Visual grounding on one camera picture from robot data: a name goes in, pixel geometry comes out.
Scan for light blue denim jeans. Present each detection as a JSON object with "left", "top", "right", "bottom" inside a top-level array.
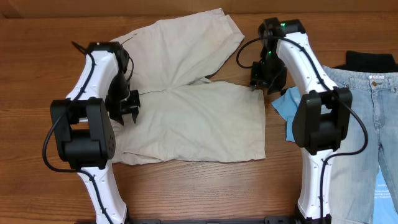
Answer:
[{"left": 323, "top": 67, "right": 397, "bottom": 223}]

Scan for black garment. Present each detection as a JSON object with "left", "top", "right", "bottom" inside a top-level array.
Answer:
[{"left": 335, "top": 50, "right": 397, "bottom": 73}]

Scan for light blue t-shirt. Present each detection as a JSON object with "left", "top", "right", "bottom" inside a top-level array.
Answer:
[{"left": 271, "top": 87, "right": 301, "bottom": 142}]

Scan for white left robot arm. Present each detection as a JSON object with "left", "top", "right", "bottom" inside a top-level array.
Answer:
[{"left": 48, "top": 42, "right": 265, "bottom": 223}]

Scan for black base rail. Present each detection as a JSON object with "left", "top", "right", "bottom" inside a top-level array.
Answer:
[{"left": 130, "top": 216, "right": 300, "bottom": 224}]

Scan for beige cotton shorts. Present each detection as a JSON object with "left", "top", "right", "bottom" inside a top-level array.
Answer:
[{"left": 113, "top": 8, "right": 266, "bottom": 165}]

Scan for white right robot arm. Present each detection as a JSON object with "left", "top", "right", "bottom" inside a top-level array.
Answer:
[{"left": 250, "top": 17, "right": 352, "bottom": 223}]

